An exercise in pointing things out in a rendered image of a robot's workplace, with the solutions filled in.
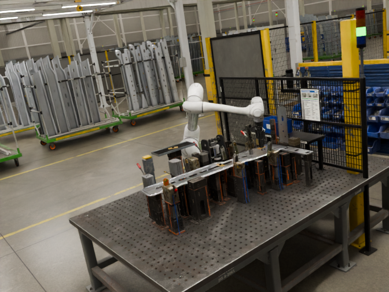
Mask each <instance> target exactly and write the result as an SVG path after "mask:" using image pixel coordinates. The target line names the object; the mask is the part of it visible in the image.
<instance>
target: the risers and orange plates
mask: <svg viewBox="0 0 389 292"><path fill-rule="evenodd" d="M245 173H246V178H245V179H247V182H246V184H247V188H248V189H251V182H250V176H249V168H248V165H245ZM236 181H237V180H236V177H235V176H232V175H228V176H227V188H228V195H230V196H233V197H235V198H237V183H236ZM185 194H186V201H187V205H188V212H189V214H190V215H191V216H192V215H193V210H192V203H191V198H190V192H189V188H188V184H185Z"/></svg>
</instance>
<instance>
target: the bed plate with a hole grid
mask: <svg viewBox="0 0 389 292"><path fill-rule="evenodd" d="M317 168H319V163H317V164H314V165H312V175H313V182H312V183H311V184H314V185H316V187H315V188H308V187H305V186H303V184H305V183H306V177H305V168H304V166H302V174H303V175H302V176H300V177H298V178H297V180H299V181H300V182H299V183H297V184H295V183H293V184H292V185H289V186H286V185H283V188H284V189H283V190H281V191H280V192H276V190H273V189H271V180H270V181H268V182H266V185H265V186H266V192H268V194H264V195H258V194H256V193H257V191H258V187H251V189H248V197H249V200H250V201H251V202H250V203H247V204H243V203H242V204H241V203H239V202H236V201H237V200H238V198H235V197H233V196H230V195H228V191H227V190H226V193H227V197H228V198H231V199H229V200H227V201H225V200H223V201H224V202H226V204H224V205H222V206H220V205H218V204H216V203H214V202H211V201H210V204H211V205H213V206H215V207H213V208H211V209H210V214H212V215H214V216H215V217H214V218H211V219H209V220H207V221H205V222H202V223H200V224H198V225H195V224H194V223H192V222H190V220H193V219H194V216H193V215H192V216H191V217H192V218H191V219H189V220H184V219H183V224H184V229H185V231H187V232H183V233H181V234H180V235H178V237H177V236H175V235H174V234H173V233H170V231H169V228H167V229H165V230H161V229H159V228H158V227H156V226H155V225H153V224H152V223H153V222H155V221H152V219H151V218H149V211H148V206H147V203H148V202H147V198H146V195H145V194H143V193H142V192H141V191H138V192H135V193H133V194H131V195H128V196H125V197H123V198H120V199H118V200H115V201H113V202H110V203H107V204H105V205H102V206H100V207H97V208H95V209H92V210H89V211H87V212H85V213H82V214H80V215H77V216H74V217H72V218H69V223H70V224H72V225H73V226H74V227H76V228H77V229H78V230H80V231H81V232H83V233H84V234H85V235H87V236H88V237H89V238H90V239H92V240H93V241H95V242H96V243H97V244H99V245H100V246H101V247H103V248H104V249H105V250H106V251H108V252H109V253H111V254H112V255H113V256H115V257H116V258H117V259H119V260H120V261H121V262H123V263H124V264H126V265H127V266H128V267H129V268H131V269H132V270H133V271H135V272H136V273H138V274H139V275H140V276H142V277H143V278H144V279H146V280H147V281H148V282H149V283H151V284H152V285H154V286H155V287H156V288H158V289H159V290H160V291H162V292H194V291H196V290H197V289H199V288H201V287H202V286H204V285H205V284H207V283H209V282H210V281H212V280H214V279H215V278H217V277H218V276H220V275H221V274H223V273H225V272H226V271H228V270H230V269H231V268H233V267H235V266H236V265H238V264H239V263H241V262H243V261H244V260H246V259H247V258H249V257H250V256H252V255H254V254H255V253H257V252H259V251H261V250H262V249H264V248H265V247H267V246H268V245H270V244H272V243H273V242H275V241H277V240H278V239H280V238H281V237H283V236H285V235H286V234H288V233H290V232H291V231H293V230H294V229H296V228H297V227H299V226H301V225H302V224H304V223H306V222H307V221H309V220H310V219H312V218H314V217H315V216H317V215H319V214H320V213H322V212H323V211H325V210H326V209H328V208H330V207H332V206H333V205H335V204H337V203H338V202H340V201H341V200H343V199H344V198H346V197H348V196H349V195H351V194H353V193H354V192H356V191H357V190H359V189H361V188H362V187H364V186H365V185H367V184H369V183H370V182H372V181H373V180H375V179H377V178H378V177H380V176H382V175H383V174H385V173H386V172H388V171H389V158H382V157H376V156H369V155H368V174H369V178H363V173H358V174H352V173H348V172H347V170H345V169H340V168H337V167H332V166H327V165H323V168H325V170H319V169H317ZM189 215H190V214H189Z"/></svg>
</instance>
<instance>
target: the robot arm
mask: <svg viewBox="0 0 389 292"><path fill-rule="evenodd" d="M202 99H203V88H202V86H201V85H200V84H199V83H193V84H191V86H190V87H189V90H188V95H187V101H185V102H184V103H183V110H184V111H185V112H188V124H187V125H186V126H185V131H184V140H182V141H181V143H182V142H185V141H190V142H195V143H196V144H197V146H199V145H198V142H199V137H200V128H199V126H198V125H197V124H198V118H199V114H200V113H206V112H212V111H222V112H229V113H234V114H242V115H247V116H248V117H249V118H253V119H254V122H255V126H256V128H254V131H255V135H256V139H258V143H259V147H261V148H263V147H264V142H263V140H264V139H265V131H266V129H264V128H263V120H264V117H263V114H264V106H263V101H262V99H261V97H254V98H252V100H251V105H249V106H248V107H245V108H239V107H232V106H229V105H223V104H214V103H207V102H203V101H202ZM181 152H182V155H183V156H184V157H185V158H191V157H192V153H194V152H198V153H200V150H199V149H198V148H197V147H196V146H195V145H194V146H191V147H188V148H185V149H182V150H181Z"/></svg>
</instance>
